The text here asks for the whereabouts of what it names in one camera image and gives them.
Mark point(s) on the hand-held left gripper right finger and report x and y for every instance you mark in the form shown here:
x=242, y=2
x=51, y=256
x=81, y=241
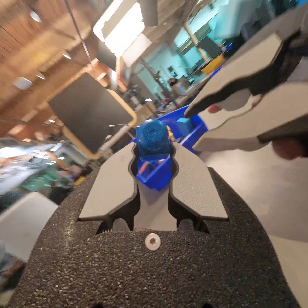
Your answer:
x=195, y=187

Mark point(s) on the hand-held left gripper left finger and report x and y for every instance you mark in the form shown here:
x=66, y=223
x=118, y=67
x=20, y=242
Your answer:
x=110, y=190

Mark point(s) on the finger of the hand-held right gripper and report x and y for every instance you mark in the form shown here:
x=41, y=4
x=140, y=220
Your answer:
x=250, y=57
x=276, y=110

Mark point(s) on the blue plastic block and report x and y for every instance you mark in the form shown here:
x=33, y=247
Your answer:
x=152, y=139

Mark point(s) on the person's right hand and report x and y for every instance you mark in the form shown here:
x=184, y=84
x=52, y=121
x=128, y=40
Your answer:
x=288, y=149

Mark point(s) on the yellow storage bin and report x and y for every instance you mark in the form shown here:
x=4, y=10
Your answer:
x=211, y=63

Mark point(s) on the large blue storage bin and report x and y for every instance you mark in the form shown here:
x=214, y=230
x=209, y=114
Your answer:
x=156, y=179

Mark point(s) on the light blue eraser block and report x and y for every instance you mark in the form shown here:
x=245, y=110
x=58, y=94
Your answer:
x=184, y=124

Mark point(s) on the bright studio light panel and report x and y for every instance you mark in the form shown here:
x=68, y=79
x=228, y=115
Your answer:
x=122, y=31

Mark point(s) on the black panel with wooden frame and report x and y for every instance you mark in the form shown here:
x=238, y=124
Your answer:
x=89, y=113

